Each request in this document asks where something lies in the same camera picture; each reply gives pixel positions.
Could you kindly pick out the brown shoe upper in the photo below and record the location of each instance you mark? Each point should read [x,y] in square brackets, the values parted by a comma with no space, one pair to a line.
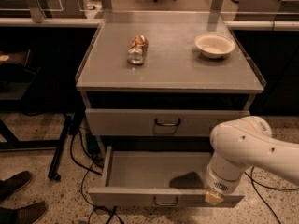
[14,183]

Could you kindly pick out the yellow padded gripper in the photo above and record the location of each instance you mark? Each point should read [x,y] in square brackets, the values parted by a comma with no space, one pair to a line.
[219,185]

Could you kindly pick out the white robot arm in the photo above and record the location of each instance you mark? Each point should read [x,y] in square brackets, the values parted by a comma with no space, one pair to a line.
[241,143]

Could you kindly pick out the grey drawer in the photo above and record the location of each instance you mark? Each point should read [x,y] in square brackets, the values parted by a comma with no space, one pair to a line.
[155,122]
[152,179]

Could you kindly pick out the white paper bowl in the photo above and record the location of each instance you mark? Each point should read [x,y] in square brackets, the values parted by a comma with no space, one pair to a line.
[214,46]

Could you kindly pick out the crushed golden soda can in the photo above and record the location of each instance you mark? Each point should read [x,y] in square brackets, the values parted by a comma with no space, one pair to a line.
[138,50]

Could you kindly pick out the grey drawer cabinet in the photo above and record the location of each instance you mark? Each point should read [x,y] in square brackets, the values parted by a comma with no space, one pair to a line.
[174,76]

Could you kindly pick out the white horizontal rail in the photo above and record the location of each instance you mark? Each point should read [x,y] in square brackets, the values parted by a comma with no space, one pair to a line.
[234,25]

